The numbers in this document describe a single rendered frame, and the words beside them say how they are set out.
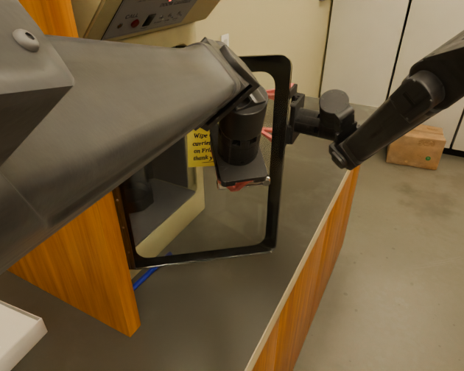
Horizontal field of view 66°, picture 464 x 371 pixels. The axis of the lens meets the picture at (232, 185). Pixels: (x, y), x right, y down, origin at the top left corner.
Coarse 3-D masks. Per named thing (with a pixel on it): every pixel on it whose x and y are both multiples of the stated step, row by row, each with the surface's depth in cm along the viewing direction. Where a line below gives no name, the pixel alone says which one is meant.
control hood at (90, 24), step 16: (80, 0) 43; (96, 0) 42; (112, 0) 42; (208, 0) 63; (80, 16) 44; (96, 16) 43; (112, 16) 45; (192, 16) 64; (80, 32) 45; (96, 32) 46; (144, 32) 56
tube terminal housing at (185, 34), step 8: (184, 24) 69; (192, 24) 71; (152, 32) 62; (160, 32) 63; (168, 32) 65; (176, 32) 67; (184, 32) 70; (192, 32) 72; (120, 40) 56; (128, 40) 57; (136, 40) 59; (144, 40) 61; (152, 40) 62; (160, 40) 64; (168, 40) 66; (176, 40) 68; (184, 40) 70; (192, 40) 73; (136, 272) 76
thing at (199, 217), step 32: (256, 64) 53; (288, 64) 54; (288, 96) 57; (160, 160) 59; (128, 192) 61; (160, 192) 62; (192, 192) 63; (224, 192) 64; (256, 192) 66; (128, 224) 64; (160, 224) 66; (192, 224) 67; (224, 224) 68; (256, 224) 70; (160, 256) 70; (192, 256) 71; (224, 256) 73
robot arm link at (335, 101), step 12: (324, 96) 70; (336, 96) 70; (324, 108) 69; (336, 108) 69; (348, 108) 68; (324, 120) 72; (336, 120) 70; (348, 120) 70; (336, 132) 72; (348, 132) 74; (336, 144) 75; (336, 156) 74
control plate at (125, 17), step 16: (128, 0) 45; (144, 0) 47; (160, 0) 50; (176, 0) 54; (192, 0) 58; (128, 16) 48; (144, 16) 51; (176, 16) 59; (112, 32) 49; (128, 32) 52
